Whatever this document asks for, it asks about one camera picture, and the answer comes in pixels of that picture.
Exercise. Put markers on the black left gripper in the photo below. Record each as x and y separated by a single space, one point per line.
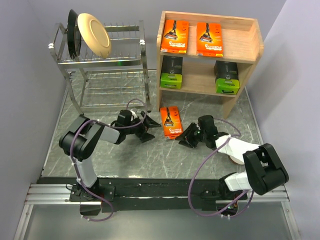
143 135

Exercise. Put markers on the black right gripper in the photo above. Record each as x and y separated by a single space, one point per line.
188 132

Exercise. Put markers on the orange razor box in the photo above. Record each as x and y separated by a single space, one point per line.
209 41
171 122
175 37

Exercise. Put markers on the black green razor box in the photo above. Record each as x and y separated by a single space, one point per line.
171 72
226 77

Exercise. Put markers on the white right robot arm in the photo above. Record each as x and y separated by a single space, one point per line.
264 170

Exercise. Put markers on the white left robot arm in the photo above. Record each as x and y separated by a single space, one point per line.
82 136

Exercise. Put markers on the white small bowl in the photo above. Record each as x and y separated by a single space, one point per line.
237 160

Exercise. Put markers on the chrome dish rack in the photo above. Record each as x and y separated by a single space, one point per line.
96 84

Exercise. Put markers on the beige wooden plate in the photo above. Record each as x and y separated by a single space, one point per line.
94 35

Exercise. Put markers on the black plate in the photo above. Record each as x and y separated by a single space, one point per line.
74 38

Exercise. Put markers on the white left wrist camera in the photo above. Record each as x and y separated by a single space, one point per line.
134 114

